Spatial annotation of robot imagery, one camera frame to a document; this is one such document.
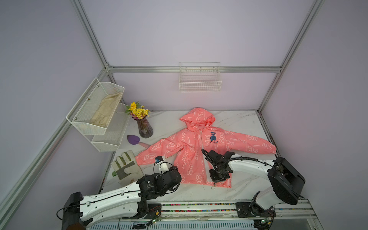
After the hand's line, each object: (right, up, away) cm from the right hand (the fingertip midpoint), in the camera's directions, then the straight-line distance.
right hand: (216, 181), depth 84 cm
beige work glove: (-56, +7, +4) cm, 57 cm away
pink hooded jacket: (-10, +27, +18) cm, 34 cm away
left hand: (-23, +9, -7) cm, 26 cm away
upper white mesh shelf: (-69, +40, -8) cm, 80 cm away
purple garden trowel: (-56, +23, +19) cm, 63 cm away
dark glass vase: (-46, +33, +12) cm, 58 cm away
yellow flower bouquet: (-49, +43, +2) cm, 65 cm away
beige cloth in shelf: (-63, +39, -7) cm, 75 cm away
